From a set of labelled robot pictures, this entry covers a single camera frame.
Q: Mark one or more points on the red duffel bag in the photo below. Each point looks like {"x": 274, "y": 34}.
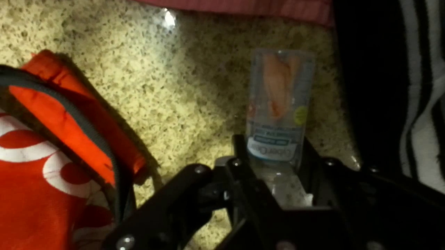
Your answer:
{"x": 55, "y": 158}

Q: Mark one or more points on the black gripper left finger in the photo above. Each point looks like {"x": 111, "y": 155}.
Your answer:
{"x": 194, "y": 209}

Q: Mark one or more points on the pink cloth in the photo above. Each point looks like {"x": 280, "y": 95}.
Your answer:
{"x": 240, "y": 9}

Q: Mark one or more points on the small clear plastic bottle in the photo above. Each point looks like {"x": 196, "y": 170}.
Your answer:
{"x": 279, "y": 106}

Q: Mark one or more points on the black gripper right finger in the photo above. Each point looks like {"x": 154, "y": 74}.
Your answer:
{"x": 369, "y": 209}

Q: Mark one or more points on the black white striped garment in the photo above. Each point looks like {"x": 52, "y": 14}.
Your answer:
{"x": 393, "y": 84}

